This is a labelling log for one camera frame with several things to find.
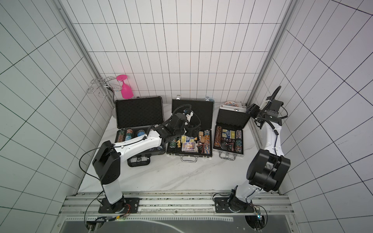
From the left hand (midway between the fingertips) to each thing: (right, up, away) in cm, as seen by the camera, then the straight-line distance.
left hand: (192, 129), depth 84 cm
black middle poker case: (+3, -10, +10) cm, 14 cm away
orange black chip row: (+18, -6, +13) cm, 23 cm away
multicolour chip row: (+10, -10, +10) cm, 17 cm away
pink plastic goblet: (-48, +27, +21) cm, 59 cm away
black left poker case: (-41, +7, +16) cm, 44 cm away
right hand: (+37, +13, 0) cm, 39 cm away
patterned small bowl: (+33, +18, +33) cm, 50 cm away
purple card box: (-2, -12, +6) cm, 13 cm away
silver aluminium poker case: (+25, +6, +8) cm, 27 cm away
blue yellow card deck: (+26, -5, +16) cm, 31 cm away
